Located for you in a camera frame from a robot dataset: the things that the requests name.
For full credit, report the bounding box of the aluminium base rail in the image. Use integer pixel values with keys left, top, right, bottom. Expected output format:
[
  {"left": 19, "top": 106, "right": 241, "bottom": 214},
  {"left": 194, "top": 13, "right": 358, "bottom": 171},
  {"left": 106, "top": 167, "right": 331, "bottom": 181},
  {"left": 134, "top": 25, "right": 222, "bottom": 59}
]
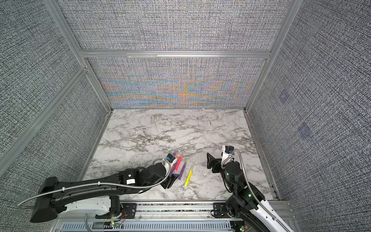
[{"left": 49, "top": 201, "right": 300, "bottom": 232}]

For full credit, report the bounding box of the pink red pen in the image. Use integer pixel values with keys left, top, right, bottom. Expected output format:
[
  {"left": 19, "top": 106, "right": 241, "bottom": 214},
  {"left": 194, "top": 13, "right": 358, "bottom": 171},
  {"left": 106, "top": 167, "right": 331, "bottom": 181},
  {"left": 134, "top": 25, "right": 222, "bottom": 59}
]
[{"left": 174, "top": 155, "right": 183, "bottom": 171}]

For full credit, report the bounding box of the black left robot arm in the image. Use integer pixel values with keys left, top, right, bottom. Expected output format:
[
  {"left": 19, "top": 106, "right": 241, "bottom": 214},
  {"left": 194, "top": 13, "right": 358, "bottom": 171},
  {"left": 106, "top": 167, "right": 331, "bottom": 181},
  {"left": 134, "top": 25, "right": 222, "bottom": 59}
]
[{"left": 30, "top": 161, "right": 172, "bottom": 223}]

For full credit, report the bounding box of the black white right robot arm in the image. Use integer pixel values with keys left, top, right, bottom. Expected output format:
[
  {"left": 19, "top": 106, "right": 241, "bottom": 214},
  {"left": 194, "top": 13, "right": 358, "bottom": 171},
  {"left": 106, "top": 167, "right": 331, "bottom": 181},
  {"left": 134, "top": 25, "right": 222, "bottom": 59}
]
[{"left": 206, "top": 153, "right": 293, "bottom": 232}]

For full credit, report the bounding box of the right steel cable conduit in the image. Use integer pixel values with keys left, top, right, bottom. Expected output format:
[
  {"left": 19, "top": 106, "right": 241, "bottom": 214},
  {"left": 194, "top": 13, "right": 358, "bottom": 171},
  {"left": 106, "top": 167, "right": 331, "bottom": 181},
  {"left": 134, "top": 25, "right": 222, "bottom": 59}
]
[{"left": 231, "top": 148, "right": 290, "bottom": 232}]

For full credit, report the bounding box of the purple pen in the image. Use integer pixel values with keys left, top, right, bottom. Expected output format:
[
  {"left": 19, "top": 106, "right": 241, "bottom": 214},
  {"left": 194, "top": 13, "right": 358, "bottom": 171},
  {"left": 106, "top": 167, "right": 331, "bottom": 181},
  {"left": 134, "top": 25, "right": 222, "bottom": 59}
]
[{"left": 178, "top": 162, "right": 186, "bottom": 181}]

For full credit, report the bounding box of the yellow highlighter pen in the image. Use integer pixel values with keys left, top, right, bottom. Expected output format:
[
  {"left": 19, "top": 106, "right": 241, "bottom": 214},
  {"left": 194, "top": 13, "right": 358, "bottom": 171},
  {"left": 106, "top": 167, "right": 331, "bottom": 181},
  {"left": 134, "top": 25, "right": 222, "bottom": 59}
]
[{"left": 184, "top": 166, "right": 194, "bottom": 186}]

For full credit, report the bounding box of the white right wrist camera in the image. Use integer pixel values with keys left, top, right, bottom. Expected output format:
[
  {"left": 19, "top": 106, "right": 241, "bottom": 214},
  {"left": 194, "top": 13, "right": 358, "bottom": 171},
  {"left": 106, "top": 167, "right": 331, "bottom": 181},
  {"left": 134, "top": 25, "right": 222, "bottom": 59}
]
[{"left": 221, "top": 145, "right": 234, "bottom": 167}]

